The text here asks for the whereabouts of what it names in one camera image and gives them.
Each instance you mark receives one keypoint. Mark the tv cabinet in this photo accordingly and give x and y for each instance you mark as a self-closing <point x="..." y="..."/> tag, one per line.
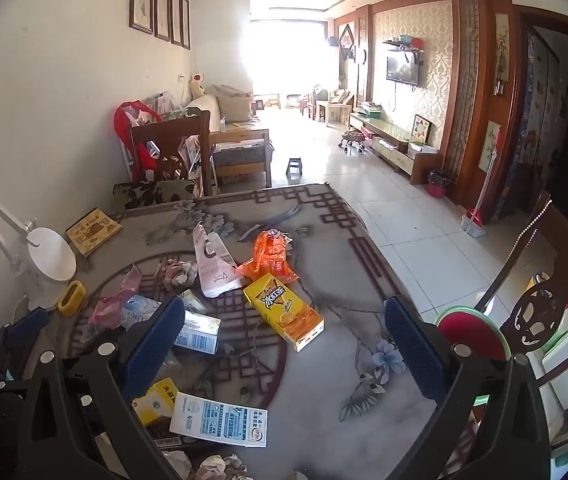
<point x="394" y="145"/>

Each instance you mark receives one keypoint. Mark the blue white milk carton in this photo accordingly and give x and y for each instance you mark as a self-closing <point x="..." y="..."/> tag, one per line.
<point x="200" y="331"/>

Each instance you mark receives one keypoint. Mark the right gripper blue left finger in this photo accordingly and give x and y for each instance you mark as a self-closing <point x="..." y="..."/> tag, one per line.
<point x="69" y="402"/>

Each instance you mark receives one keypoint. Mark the small black stool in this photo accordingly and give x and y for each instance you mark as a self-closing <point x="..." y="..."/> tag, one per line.
<point x="294" y="168"/>

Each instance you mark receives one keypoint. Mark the dark wooden chair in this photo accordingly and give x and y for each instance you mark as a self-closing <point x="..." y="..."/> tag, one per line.
<point x="170" y="137"/>

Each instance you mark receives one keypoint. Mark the pink plastic wrapper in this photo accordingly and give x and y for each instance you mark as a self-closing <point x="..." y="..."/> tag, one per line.
<point x="107" y="313"/>

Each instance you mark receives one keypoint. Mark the white desk lamp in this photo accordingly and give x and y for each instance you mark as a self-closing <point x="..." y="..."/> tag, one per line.
<point x="40" y="259"/>

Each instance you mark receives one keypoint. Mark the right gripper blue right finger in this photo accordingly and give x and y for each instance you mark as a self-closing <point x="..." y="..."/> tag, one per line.
<point x="489" y="421"/>

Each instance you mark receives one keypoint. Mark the broom and dustpan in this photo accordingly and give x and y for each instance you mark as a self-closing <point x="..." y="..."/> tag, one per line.
<point x="471" y="221"/>

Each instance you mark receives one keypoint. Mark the floral seat cushion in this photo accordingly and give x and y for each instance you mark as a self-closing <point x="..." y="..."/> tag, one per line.
<point x="134" y="195"/>

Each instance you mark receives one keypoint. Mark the red white paper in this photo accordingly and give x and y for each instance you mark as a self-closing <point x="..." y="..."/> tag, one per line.
<point x="174" y="274"/>

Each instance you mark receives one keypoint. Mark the yellow lemon tea carton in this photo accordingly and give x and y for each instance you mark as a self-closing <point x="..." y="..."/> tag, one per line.
<point x="289" y="315"/>

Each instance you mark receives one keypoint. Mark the red bag on chair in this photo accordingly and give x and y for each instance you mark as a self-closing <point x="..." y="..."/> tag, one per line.
<point x="127" y="116"/>

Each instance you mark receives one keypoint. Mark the sofa with cushions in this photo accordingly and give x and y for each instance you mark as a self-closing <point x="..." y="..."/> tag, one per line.
<point x="225" y="104"/>

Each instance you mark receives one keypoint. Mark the orange snack bag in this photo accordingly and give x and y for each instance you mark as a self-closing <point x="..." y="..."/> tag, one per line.
<point x="269" y="256"/>

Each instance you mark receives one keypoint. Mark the grey paper ball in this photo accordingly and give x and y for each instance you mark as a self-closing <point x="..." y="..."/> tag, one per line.
<point x="216" y="467"/>

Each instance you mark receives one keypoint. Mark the red green trash bin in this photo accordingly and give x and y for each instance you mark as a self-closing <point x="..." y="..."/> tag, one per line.
<point x="465" y="325"/>

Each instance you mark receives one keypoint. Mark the wooden chair right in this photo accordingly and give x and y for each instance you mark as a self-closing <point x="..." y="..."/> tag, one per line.
<point x="538" y="323"/>

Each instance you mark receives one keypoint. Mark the red floor waste basket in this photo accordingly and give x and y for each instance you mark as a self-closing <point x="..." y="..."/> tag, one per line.
<point x="438" y="183"/>

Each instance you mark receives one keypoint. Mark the framed wall pictures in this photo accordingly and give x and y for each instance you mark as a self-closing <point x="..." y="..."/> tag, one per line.
<point x="167" y="20"/>

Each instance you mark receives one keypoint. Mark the pink white paper bag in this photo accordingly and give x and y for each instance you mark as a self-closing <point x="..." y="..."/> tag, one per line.
<point x="217" y="271"/>

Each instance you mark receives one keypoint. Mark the yellow patterned book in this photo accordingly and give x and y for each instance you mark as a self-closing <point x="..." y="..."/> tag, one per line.
<point x="92" y="231"/>

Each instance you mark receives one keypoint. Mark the yellow green small box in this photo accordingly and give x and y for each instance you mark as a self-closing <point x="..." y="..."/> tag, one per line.
<point x="157" y="402"/>

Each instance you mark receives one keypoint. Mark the yellow tape holder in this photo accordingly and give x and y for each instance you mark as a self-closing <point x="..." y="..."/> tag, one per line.
<point x="70" y="301"/>

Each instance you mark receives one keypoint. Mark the wall mounted television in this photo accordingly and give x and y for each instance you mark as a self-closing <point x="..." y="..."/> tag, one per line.
<point x="403" y="67"/>

